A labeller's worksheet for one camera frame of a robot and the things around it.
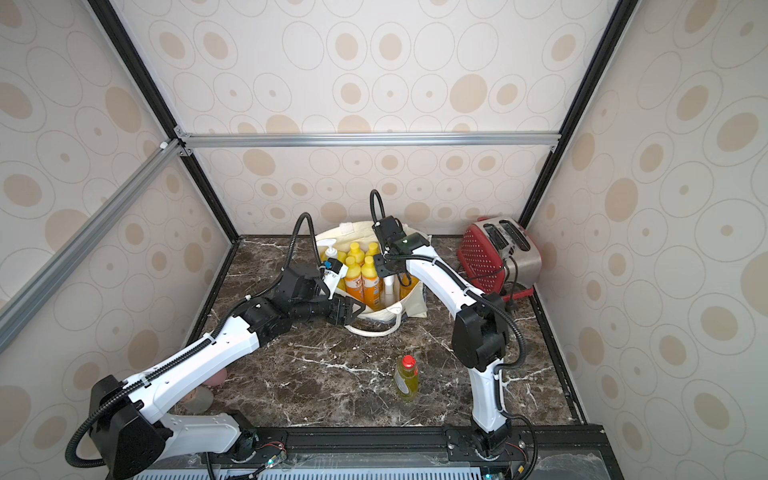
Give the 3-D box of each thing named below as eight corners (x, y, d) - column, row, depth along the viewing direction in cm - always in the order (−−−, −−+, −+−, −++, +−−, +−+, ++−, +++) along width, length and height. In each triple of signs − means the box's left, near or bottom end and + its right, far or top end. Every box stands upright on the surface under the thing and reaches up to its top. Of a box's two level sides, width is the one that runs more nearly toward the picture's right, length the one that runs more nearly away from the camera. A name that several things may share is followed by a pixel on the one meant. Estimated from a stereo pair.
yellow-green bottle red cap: (394, 393, 84) (396, 368, 69) (404, 379, 87) (406, 352, 72) (409, 404, 82) (414, 380, 68) (418, 389, 85) (424, 363, 70)
